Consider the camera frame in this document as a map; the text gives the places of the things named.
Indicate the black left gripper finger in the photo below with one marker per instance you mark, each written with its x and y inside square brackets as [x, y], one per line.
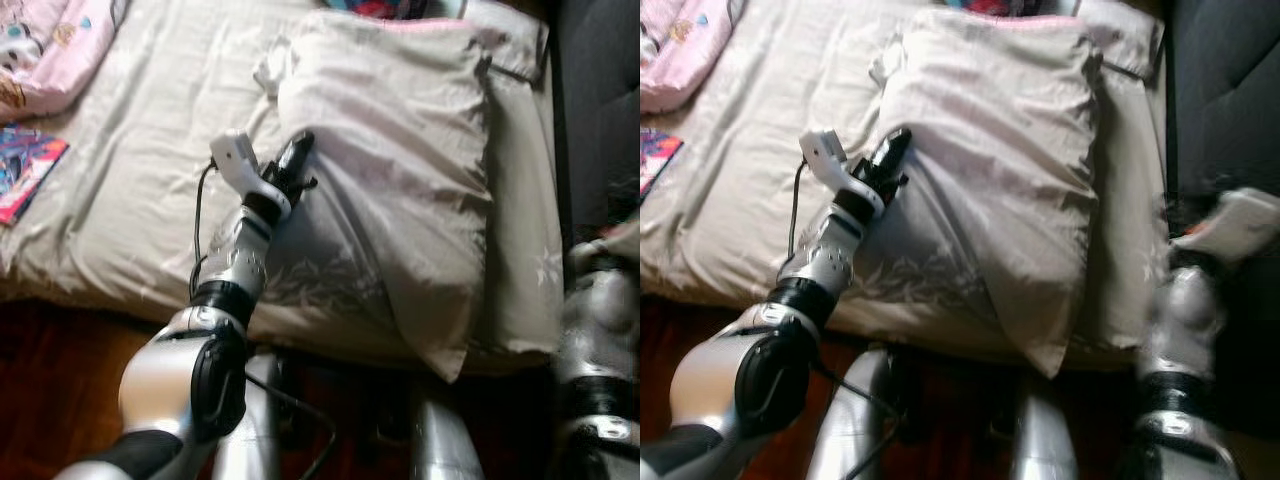
[298, 155]
[893, 152]

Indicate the large beige pillow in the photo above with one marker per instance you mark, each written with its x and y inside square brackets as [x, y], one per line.
[1000, 180]
[400, 180]

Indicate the colourful comic book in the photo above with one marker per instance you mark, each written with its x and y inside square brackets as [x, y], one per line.
[25, 170]
[658, 160]

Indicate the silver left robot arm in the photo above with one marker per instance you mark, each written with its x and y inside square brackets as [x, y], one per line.
[160, 370]
[720, 370]

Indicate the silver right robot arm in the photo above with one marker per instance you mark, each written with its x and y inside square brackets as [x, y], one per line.
[595, 330]
[1185, 320]

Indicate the beige floral bed sheet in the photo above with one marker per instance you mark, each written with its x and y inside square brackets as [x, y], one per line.
[760, 130]
[150, 150]

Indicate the red white blue bolster pillow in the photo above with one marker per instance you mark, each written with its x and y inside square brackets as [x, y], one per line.
[380, 8]
[1000, 7]

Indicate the pink cartoon print quilt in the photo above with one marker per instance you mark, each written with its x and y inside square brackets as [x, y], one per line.
[680, 50]
[60, 60]

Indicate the silver left robot leg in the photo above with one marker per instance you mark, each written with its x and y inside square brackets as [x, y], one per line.
[850, 430]
[250, 430]

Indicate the silver robot leg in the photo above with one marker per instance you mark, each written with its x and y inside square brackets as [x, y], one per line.
[445, 445]
[250, 430]
[850, 430]
[1045, 445]

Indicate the dark grey upholstered sofa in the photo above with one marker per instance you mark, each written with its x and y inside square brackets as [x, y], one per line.
[1230, 80]
[600, 100]

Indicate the silver right robot leg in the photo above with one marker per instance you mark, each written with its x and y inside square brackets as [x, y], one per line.
[1045, 445]
[445, 445]

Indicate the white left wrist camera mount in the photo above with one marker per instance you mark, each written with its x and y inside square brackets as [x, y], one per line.
[825, 158]
[237, 160]

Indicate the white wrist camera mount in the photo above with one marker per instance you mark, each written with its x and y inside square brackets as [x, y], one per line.
[1235, 225]
[825, 158]
[237, 160]

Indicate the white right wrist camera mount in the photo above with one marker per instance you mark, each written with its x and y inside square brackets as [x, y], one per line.
[1235, 225]

